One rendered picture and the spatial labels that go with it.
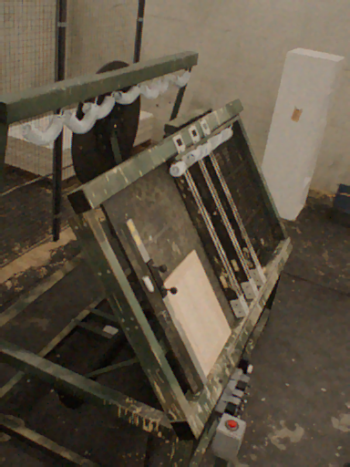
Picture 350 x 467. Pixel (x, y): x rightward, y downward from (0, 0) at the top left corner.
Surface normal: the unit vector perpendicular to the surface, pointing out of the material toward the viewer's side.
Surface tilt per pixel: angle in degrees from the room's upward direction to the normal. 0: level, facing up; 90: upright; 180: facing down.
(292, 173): 90
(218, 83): 90
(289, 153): 90
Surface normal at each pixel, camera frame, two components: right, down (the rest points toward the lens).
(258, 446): 0.13, -0.87
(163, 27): -0.44, 0.37
